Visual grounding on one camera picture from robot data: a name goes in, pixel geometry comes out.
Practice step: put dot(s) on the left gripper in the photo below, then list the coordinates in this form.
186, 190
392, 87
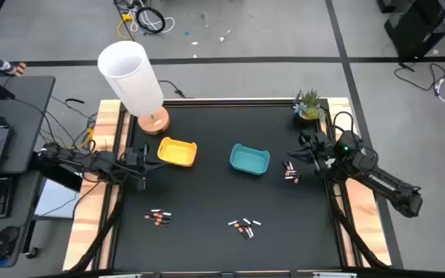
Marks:
135, 160

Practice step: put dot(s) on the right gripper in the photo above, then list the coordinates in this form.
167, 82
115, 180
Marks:
319, 148

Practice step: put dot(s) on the yellow plastic bin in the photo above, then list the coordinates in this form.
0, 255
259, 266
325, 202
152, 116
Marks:
176, 152

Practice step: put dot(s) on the teal plastic bin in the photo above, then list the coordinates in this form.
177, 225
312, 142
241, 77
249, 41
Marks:
248, 160

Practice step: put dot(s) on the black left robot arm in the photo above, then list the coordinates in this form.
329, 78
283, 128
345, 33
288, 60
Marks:
91, 160

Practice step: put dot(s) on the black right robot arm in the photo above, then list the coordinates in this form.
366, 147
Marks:
381, 181

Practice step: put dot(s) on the potted succulent plant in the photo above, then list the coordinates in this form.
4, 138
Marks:
309, 108

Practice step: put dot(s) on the wooden table side board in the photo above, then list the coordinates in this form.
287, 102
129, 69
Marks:
104, 119
365, 231

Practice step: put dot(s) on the black desk foot bar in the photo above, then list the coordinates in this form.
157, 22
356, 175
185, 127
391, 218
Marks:
64, 179

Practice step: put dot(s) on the white lamp with wooden base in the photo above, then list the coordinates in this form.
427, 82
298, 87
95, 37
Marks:
130, 77

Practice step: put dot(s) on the black desk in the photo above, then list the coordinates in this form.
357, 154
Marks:
29, 116

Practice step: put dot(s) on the white spoon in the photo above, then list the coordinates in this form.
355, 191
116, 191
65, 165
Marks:
222, 38

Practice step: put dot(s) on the black caster wheel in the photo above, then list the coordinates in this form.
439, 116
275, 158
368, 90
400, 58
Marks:
31, 253

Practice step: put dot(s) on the orange striped block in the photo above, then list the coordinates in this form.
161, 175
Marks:
21, 69

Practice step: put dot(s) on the black computer tower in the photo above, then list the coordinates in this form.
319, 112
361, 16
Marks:
419, 31

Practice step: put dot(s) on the silver frame bracket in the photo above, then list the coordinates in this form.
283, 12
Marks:
334, 275
120, 276

